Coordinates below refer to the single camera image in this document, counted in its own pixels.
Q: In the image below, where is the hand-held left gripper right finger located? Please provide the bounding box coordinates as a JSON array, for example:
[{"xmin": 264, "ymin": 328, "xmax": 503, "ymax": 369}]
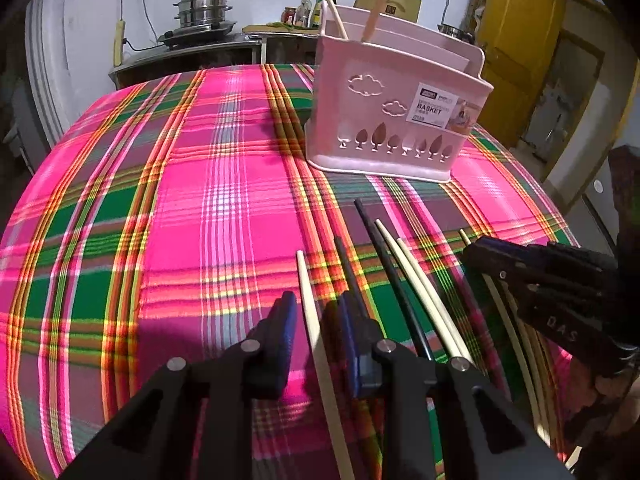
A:
[{"xmin": 322, "ymin": 291, "xmax": 576, "ymax": 480}]

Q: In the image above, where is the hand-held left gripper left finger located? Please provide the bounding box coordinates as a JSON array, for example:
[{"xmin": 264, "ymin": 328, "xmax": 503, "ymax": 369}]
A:
[{"xmin": 59, "ymin": 291, "xmax": 298, "ymax": 480}]

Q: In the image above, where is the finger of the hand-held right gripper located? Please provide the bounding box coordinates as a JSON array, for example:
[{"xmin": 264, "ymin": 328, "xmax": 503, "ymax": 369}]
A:
[
  {"xmin": 497, "ymin": 275, "xmax": 626, "ymax": 376},
  {"xmin": 461, "ymin": 238, "xmax": 619, "ymax": 294}
]

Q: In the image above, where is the black chopstick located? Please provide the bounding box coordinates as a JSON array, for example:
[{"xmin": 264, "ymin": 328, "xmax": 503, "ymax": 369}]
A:
[
  {"xmin": 333, "ymin": 236, "xmax": 366, "ymax": 313},
  {"xmin": 354, "ymin": 198, "xmax": 437, "ymax": 362}
]

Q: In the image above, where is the pink plastic utensil basket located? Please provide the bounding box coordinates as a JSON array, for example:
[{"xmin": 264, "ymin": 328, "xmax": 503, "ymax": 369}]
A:
[{"xmin": 305, "ymin": 0, "xmax": 495, "ymax": 182}]

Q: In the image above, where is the person's right hand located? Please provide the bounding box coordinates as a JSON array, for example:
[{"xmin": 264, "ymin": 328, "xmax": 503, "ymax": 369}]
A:
[{"xmin": 596, "ymin": 372, "xmax": 640, "ymax": 437}]

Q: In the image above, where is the pink plaid cloth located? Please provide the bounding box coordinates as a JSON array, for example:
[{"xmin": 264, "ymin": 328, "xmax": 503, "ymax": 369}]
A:
[{"xmin": 0, "ymin": 62, "xmax": 581, "ymax": 480}]

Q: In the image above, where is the yellow door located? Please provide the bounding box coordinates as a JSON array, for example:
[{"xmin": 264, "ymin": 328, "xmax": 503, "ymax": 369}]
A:
[{"xmin": 475, "ymin": 0, "xmax": 566, "ymax": 148}]

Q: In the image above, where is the small metal pot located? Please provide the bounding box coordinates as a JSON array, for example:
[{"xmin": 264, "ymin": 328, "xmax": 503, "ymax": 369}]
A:
[{"xmin": 437, "ymin": 22, "xmax": 473, "ymax": 41}]

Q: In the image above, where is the cardboard box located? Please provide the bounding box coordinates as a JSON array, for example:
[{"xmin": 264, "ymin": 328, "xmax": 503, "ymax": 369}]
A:
[{"xmin": 354, "ymin": 0, "xmax": 423, "ymax": 21}]

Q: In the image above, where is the wooden kitchen cabinet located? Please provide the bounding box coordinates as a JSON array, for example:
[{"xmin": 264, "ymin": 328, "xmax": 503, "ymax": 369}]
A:
[{"xmin": 109, "ymin": 35, "xmax": 321, "ymax": 88}]

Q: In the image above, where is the gas stove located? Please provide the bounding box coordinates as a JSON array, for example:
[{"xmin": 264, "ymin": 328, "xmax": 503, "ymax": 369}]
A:
[{"xmin": 157, "ymin": 20, "xmax": 240, "ymax": 50}]

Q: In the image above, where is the steel steamer pot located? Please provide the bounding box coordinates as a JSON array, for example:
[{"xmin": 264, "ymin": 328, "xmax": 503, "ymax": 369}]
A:
[{"xmin": 172, "ymin": 0, "xmax": 237, "ymax": 28}]

